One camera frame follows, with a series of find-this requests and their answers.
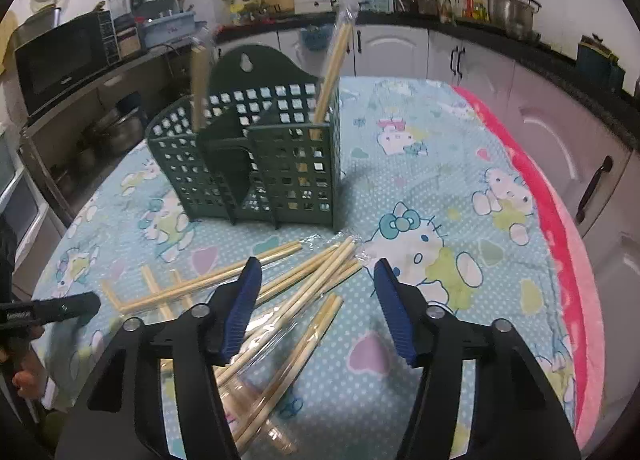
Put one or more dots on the pile of chopsticks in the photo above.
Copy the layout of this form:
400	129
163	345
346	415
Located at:
310	280

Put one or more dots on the black microwave oven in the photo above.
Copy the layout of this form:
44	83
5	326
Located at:
60	60

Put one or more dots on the blue plastic basin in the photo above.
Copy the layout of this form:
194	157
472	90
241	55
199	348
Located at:
167	30

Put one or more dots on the large stainless steel pot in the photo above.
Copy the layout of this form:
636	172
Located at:
515	15

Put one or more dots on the person's left hand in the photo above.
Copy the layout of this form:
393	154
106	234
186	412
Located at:
27	381

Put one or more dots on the steel pot on shelf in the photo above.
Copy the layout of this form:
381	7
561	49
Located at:
117	133

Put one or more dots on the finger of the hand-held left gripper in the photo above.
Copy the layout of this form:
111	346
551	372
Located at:
75	306

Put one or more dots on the bamboo chopstick pair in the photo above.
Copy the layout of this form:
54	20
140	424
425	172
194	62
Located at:
332	70
198	85

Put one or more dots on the green perforated utensil holder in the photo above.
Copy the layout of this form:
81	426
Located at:
280	180

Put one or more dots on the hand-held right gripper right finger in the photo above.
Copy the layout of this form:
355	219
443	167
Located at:
395	315

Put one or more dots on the cluster of condiment bottles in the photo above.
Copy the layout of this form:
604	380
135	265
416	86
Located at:
457	5

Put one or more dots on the yellow container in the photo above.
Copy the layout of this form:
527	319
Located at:
245	13

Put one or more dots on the dark blue container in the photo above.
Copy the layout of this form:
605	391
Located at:
597	63

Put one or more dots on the blue plastic bag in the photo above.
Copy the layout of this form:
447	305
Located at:
316	39

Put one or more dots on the grey shelf unit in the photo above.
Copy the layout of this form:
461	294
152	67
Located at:
150	70

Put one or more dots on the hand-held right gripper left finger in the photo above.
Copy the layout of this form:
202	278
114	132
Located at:
242	312

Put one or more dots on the black kitchen countertop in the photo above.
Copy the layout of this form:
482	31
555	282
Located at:
575	58

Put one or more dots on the cartoon cat printed tablecloth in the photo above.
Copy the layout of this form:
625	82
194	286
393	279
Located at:
425	180

